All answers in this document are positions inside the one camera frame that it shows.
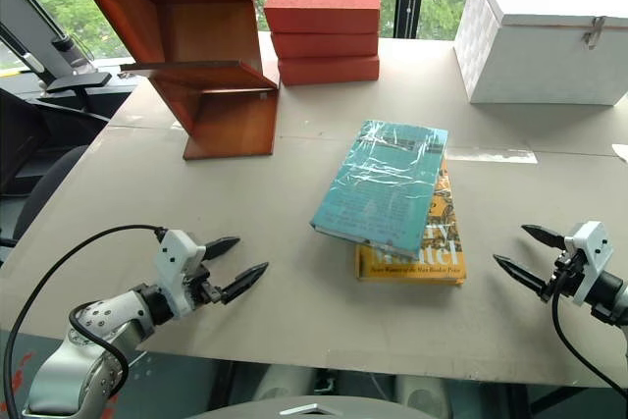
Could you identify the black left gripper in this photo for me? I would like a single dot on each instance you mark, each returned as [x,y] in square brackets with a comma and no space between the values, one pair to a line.
[201,289]

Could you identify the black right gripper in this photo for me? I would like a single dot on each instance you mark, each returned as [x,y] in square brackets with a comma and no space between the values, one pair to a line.
[564,274]

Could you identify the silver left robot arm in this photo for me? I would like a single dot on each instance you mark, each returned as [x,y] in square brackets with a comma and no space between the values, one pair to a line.
[98,330]

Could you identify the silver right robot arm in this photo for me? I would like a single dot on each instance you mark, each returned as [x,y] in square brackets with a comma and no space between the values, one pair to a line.
[613,296]

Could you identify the yellow paperback book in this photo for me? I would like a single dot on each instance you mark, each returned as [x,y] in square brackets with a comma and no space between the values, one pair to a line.
[417,264]

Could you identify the teal plastic-wrapped book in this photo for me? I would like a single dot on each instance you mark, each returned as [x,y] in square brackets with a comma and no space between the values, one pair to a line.
[378,183]

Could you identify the brown wooden bookshelf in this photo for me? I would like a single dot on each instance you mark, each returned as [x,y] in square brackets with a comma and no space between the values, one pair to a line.
[216,36]

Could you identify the clear tape strip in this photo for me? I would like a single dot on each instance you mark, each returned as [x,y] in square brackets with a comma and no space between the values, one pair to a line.
[490,155]

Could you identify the white rounded shape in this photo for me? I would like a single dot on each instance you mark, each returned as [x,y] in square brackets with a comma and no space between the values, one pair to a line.
[284,387]
[422,394]

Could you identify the white paper scrap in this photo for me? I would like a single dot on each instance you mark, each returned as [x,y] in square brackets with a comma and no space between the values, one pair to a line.
[621,151]

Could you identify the grey rounded robot torso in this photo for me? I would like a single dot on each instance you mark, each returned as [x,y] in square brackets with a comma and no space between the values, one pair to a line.
[245,411]

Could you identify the white lidded storage box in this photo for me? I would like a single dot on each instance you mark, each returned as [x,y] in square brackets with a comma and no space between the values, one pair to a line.
[539,61]

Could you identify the black office chair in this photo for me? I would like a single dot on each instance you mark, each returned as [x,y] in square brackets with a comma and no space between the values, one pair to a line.
[46,183]

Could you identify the long red box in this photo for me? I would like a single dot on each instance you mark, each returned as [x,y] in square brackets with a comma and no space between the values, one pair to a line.
[329,69]

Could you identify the metal box latch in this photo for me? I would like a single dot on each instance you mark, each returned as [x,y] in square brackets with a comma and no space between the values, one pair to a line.
[592,32]

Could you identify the thin red box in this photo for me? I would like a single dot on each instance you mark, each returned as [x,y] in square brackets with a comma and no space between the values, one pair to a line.
[324,44]

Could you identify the large red box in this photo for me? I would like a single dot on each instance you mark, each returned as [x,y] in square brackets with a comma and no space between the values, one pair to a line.
[321,6]

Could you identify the grey slanted panel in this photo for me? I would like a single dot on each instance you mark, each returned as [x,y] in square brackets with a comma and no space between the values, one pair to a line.
[34,16]

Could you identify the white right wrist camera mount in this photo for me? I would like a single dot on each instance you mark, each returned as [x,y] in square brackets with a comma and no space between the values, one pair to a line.
[591,257]

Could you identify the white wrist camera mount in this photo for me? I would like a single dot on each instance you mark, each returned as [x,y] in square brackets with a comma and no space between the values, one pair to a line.
[174,262]
[591,257]

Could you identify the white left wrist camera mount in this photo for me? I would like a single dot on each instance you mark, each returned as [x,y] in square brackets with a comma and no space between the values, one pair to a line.
[174,262]

